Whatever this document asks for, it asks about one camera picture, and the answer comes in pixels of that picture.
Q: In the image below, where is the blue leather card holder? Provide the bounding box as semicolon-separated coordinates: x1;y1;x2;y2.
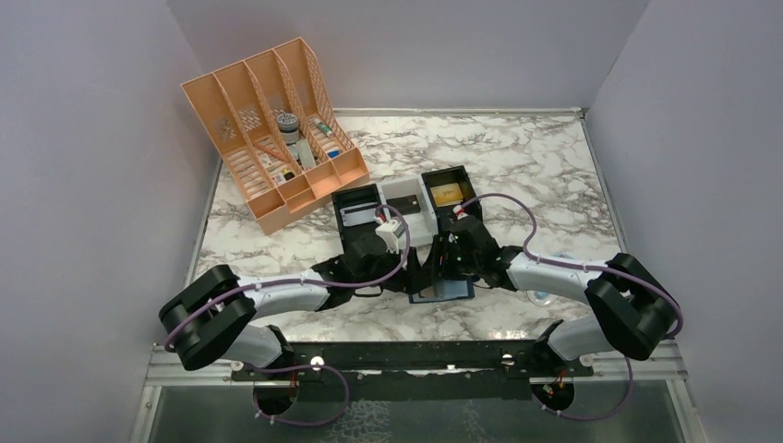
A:
408;280;475;305

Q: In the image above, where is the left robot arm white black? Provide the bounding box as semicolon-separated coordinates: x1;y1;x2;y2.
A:
159;233;431;371

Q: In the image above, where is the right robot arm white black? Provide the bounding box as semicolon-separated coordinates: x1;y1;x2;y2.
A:
433;215;682;367

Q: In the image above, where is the silver credit card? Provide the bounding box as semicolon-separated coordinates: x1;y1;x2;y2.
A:
339;203;378;228

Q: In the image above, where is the gold credit card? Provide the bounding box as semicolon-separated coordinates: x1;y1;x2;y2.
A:
429;183;464;208

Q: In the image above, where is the black credit card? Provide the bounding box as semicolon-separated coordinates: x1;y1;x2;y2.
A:
387;195;421;216

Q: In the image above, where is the white plastic bin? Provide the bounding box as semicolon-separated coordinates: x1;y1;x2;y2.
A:
377;175;438;247

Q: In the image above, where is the left black plastic bin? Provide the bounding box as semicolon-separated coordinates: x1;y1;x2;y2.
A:
331;184;386;252

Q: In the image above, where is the black plastic bin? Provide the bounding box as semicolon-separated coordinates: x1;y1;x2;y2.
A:
331;184;386;252
421;165;483;233

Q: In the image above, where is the right black plastic bin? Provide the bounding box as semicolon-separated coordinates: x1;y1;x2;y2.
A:
421;165;483;233

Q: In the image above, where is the clear blue plastic case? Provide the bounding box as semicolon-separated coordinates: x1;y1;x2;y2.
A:
522;261;584;306

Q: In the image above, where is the green white marker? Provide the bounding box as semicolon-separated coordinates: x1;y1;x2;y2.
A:
313;118;333;138

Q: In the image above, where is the orange pencil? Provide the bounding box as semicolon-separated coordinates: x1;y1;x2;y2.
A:
254;142;289;162

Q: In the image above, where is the grey round tape roll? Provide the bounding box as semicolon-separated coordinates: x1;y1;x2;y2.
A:
275;112;301;145

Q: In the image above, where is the orange plastic file organizer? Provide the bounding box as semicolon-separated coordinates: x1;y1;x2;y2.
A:
181;38;369;234

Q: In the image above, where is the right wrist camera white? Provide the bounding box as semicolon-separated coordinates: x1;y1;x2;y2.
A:
452;205;469;222

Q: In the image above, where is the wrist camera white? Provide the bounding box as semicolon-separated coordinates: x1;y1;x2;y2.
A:
375;218;406;253
452;205;469;222

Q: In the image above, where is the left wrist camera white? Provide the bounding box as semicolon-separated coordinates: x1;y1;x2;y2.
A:
375;218;406;253

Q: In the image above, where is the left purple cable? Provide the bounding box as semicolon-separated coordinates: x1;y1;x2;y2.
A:
163;204;412;353

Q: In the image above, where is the black metal base rail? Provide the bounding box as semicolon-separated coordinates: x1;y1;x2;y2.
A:
231;340;594;402

